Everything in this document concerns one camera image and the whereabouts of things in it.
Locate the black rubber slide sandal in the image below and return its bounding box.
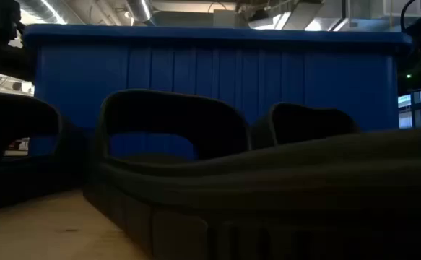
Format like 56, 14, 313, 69
251, 102, 421, 162
0, 92, 88, 214
83, 88, 421, 260

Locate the blue plastic bin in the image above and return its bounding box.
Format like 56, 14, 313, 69
22, 23, 413, 162

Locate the smooth silver ceiling duct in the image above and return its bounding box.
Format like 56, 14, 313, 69
126, 0, 155, 24

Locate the glass window wall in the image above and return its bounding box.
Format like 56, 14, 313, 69
397, 87, 421, 129

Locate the corrugated silver ceiling duct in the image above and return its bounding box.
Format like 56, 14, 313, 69
17, 0, 69, 25

